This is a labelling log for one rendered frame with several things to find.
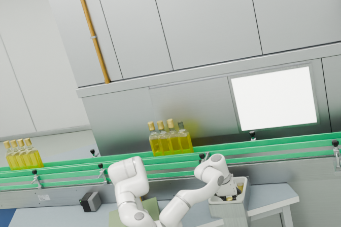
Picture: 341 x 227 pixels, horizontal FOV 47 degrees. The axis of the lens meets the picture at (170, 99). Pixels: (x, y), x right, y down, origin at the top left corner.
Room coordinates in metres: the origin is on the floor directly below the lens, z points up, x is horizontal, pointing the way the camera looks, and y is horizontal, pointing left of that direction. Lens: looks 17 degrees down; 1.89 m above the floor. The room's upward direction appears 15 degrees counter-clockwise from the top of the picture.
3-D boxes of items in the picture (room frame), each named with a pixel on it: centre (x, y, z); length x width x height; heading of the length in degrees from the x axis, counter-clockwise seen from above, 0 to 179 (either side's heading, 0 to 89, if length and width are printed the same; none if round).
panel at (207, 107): (2.07, -0.31, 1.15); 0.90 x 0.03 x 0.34; 69
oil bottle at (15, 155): (2.44, 1.05, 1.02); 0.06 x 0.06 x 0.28; 69
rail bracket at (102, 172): (2.04, 0.49, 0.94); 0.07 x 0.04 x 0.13; 159
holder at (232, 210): (1.76, -0.17, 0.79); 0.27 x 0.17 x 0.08; 159
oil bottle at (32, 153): (2.40, 0.95, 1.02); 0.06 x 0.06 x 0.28; 69
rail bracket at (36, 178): (2.20, 0.92, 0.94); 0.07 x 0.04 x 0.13; 159
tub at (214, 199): (1.74, -0.16, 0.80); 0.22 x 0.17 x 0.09; 159
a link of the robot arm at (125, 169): (1.72, 0.31, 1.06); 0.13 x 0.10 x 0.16; 94
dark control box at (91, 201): (2.06, 0.60, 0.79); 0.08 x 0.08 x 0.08; 69
